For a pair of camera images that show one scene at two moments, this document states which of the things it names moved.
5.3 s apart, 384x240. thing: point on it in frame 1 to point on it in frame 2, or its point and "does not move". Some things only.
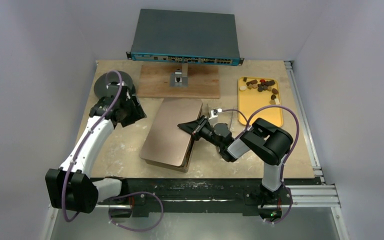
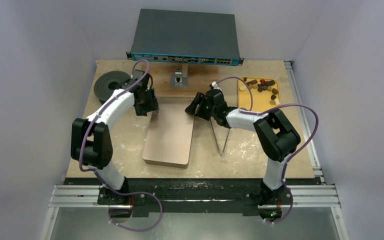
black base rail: (206, 196) does not move
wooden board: (203, 82) does not move
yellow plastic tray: (255, 93) does not move
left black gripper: (137, 114) to (151, 107)
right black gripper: (199, 126) to (199, 105)
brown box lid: (164, 142) does not move
